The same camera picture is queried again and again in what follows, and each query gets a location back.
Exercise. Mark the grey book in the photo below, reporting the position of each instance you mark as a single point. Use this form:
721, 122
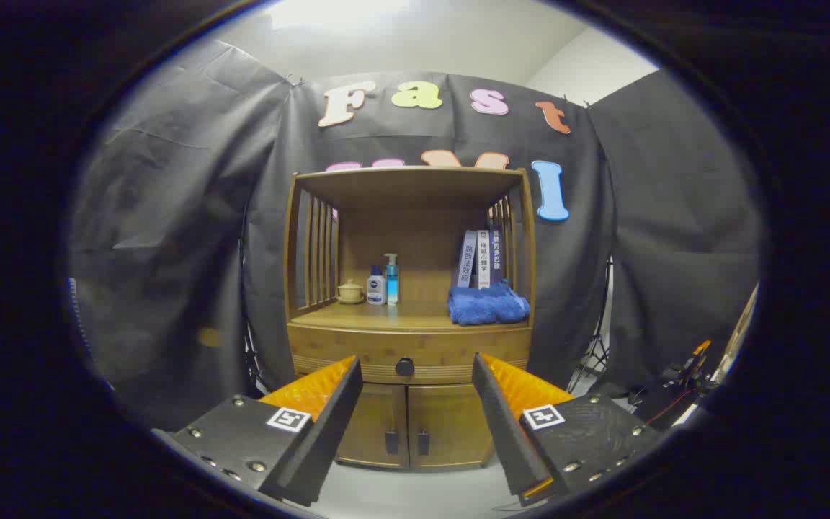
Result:
466, 259

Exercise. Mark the cream lidded cup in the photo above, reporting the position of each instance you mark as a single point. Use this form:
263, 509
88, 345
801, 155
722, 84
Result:
350, 292

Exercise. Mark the blue folded towel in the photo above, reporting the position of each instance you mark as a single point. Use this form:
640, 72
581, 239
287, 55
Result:
487, 306

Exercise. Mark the wooden cabinet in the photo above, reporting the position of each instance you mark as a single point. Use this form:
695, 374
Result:
408, 189

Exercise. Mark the black tripod stand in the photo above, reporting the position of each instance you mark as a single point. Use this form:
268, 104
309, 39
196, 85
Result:
597, 353

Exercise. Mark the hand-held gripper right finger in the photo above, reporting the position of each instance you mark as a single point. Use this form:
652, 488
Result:
505, 425

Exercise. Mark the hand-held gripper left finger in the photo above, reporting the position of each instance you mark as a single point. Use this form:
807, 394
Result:
328, 425

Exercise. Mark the white bottle with blue cap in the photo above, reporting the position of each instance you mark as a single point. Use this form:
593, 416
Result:
376, 290

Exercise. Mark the black backdrop cloth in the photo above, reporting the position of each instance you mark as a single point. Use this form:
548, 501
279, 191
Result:
170, 216

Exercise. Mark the dark blue book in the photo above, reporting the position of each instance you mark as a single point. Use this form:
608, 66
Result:
496, 252

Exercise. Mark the black device with orange tip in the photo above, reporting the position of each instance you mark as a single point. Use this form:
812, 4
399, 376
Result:
685, 373

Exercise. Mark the blue pump bottle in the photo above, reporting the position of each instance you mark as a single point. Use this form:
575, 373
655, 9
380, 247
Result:
392, 285

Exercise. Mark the wooden drawer with black knob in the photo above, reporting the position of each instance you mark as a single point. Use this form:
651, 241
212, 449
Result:
372, 353

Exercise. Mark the wooden countertop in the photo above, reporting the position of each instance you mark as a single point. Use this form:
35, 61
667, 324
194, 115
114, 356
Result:
415, 316

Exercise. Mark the wooden cabinet door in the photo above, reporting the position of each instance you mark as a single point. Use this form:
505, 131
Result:
451, 425
375, 425

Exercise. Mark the white book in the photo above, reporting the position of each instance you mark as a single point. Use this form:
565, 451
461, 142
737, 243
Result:
483, 259

